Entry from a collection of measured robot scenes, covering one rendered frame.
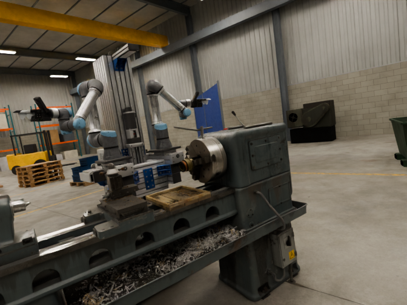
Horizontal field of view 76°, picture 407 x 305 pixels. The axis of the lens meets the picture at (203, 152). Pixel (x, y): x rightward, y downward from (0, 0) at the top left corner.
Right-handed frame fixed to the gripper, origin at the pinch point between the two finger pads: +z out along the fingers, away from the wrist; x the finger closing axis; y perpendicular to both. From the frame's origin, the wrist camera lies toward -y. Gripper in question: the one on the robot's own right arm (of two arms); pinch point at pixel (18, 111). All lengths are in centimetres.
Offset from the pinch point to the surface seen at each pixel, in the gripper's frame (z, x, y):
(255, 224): -77, -131, 84
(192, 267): -19, -112, 88
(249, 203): -74, -127, 68
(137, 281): -2, -86, 93
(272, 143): -101, -136, 28
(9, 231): 37, -49, 53
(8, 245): 40, -53, 58
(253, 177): -81, -128, 51
